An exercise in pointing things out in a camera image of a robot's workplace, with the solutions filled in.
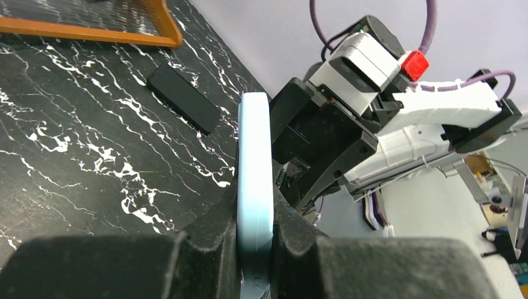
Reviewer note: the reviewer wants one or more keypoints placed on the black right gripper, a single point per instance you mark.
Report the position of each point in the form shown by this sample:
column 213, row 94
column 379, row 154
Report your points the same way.
column 319, row 136

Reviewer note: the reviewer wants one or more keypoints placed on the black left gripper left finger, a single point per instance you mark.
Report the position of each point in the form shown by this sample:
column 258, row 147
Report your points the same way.
column 199, row 261

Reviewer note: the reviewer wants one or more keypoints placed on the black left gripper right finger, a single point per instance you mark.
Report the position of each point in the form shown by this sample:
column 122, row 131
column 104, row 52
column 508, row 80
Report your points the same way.
column 307, row 263

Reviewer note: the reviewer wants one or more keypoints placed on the light blue phone case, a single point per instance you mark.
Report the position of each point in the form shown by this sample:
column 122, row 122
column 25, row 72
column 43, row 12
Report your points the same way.
column 255, row 214

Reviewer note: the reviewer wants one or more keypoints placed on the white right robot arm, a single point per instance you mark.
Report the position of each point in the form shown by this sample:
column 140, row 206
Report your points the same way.
column 362, row 118

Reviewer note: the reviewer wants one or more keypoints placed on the orange wooden shelf rack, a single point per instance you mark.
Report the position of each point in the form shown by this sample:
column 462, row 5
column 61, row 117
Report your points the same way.
column 126, row 22

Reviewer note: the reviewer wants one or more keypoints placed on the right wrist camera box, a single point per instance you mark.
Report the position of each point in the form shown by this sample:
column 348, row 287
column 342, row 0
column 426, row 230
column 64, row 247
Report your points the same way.
column 357, row 71

